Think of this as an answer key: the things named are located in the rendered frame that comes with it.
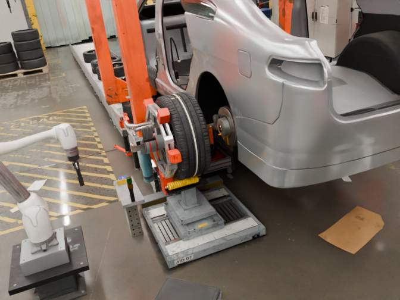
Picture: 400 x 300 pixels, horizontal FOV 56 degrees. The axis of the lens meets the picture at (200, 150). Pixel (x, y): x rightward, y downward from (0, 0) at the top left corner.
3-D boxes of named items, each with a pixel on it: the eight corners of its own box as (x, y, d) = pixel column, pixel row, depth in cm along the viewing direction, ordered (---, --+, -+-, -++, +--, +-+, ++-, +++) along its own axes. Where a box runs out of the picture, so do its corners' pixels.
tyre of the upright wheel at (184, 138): (218, 144, 255) (185, 73, 284) (186, 153, 248) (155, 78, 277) (203, 186, 311) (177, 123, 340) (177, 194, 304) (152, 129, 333)
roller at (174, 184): (202, 182, 299) (201, 175, 297) (166, 192, 290) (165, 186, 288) (199, 179, 304) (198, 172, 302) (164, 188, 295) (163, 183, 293)
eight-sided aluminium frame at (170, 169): (180, 186, 278) (170, 116, 255) (171, 188, 276) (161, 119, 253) (159, 158, 325) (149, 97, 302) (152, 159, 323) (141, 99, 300)
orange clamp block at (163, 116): (169, 122, 266) (170, 114, 259) (159, 125, 264) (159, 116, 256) (166, 115, 269) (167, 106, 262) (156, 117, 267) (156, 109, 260)
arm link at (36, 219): (29, 246, 249) (18, 218, 241) (29, 233, 265) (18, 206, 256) (54, 237, 254) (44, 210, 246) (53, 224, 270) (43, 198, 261)
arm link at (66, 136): (79, 146, 248) (77, 140, 259) (72, 124, 242) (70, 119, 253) (62, 151, 244) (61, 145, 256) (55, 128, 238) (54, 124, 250)
